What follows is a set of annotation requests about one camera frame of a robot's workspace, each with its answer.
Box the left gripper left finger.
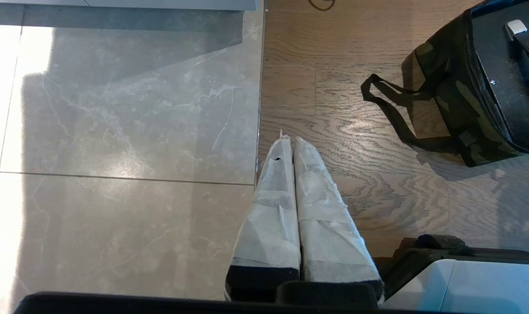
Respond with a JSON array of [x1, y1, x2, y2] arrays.
[[225, 135, 301, 302]]

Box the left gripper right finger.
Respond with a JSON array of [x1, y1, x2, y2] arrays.
[[294, 137, 384, 306]]

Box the camouflage bag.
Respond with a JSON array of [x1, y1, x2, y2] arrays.
[[415, 0, 529, 168]]

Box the black bag strap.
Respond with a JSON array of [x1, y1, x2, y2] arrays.
[[361, 74, 461, 154]]

